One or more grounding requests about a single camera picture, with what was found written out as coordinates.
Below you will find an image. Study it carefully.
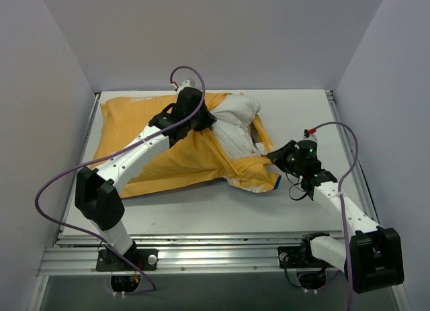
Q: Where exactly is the white pillow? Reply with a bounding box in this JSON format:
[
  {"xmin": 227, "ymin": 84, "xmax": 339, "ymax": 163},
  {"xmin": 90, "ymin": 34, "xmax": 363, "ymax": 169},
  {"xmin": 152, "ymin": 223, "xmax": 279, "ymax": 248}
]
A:
[{"xmin": 210, "ymin": 94, "xmax": 261, "ymax": 160}]

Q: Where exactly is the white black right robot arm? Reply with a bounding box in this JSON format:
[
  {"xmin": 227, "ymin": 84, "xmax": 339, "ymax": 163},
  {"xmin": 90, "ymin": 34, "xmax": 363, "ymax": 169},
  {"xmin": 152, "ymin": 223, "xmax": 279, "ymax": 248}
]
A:
[{"xmin": 267, "ymin": 139, "xmax": 404, "ymax": 294}]

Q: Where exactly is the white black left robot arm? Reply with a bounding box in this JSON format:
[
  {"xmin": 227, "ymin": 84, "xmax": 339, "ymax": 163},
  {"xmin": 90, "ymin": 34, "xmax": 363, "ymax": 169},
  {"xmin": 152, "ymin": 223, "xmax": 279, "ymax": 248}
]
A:
[{"xmin": 75, "ymin": 86, "xmax": 216, "ymax": 270}]

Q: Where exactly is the blue pillowcase inner flap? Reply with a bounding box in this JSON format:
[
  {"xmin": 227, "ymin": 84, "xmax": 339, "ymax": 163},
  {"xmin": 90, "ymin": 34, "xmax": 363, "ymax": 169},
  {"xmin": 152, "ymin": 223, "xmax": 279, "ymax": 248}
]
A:
[{"xmin": 273, "ymin": 175, "xmax": 282, "ymax": 190}]

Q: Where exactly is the white care label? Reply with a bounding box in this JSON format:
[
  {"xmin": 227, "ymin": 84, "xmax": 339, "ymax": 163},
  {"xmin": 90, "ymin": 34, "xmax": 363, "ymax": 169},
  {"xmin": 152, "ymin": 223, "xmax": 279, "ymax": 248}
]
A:
[{"xmin": 254, "ymin": 142, "xmax": 267, "ymax": 156}]

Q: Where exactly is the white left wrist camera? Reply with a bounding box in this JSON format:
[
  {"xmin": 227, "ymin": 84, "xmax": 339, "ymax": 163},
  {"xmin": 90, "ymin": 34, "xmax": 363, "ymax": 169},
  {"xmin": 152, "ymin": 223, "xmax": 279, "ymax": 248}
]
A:
[{"xmin": 170, "ymin": 78, "xmax": 196, "ymax": 93}]

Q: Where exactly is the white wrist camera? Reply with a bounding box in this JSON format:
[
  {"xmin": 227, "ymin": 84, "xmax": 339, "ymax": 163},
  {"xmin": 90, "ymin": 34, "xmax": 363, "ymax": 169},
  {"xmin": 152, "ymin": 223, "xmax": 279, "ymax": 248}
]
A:
[
  {"xmin": 303, "ymin": 128, "xmax": 318, "ymax": 144},
  {"xmin": 170, "ymin": 78, "xmax": 196, "ymax": 93}
]

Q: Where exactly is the thin black right cable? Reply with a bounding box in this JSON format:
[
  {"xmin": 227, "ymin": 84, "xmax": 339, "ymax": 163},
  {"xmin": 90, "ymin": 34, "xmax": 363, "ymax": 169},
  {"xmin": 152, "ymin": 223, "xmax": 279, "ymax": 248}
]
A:
[{"xmin": 288, "ymin": 176, "xmax": 312, "ymax": 202}]

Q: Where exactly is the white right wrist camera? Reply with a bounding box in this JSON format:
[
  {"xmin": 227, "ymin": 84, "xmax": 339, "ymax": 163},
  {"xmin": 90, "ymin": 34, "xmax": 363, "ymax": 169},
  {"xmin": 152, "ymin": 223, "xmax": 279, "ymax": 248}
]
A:
[{"xmin": 303, "ymin": 128, "xmax": 318, "ymax": 144}]

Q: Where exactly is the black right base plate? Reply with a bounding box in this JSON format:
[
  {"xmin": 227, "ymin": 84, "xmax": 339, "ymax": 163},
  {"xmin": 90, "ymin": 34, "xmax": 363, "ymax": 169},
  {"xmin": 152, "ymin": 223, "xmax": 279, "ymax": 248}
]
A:
[{"xmin": 277, "ymin": 246, "xmax": 332, "ymax": 269}]

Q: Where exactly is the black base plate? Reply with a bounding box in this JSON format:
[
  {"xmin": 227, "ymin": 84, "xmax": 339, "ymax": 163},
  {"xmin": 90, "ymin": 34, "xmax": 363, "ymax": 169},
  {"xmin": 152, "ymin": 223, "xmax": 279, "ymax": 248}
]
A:
[
  {"xmin": 95, "ymin": 249, "xmax": 159, "ymax": 272},
  {"xmin": 277, "ymin": 246, "xmax": 332, "ymax": 269}
]

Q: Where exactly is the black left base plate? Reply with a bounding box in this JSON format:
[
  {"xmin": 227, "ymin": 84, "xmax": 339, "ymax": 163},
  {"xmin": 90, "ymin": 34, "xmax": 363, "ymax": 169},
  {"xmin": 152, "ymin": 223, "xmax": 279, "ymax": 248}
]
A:
[{"xmin": 95, "ymin": 249, "xmax": 159, "ymax": 272}]

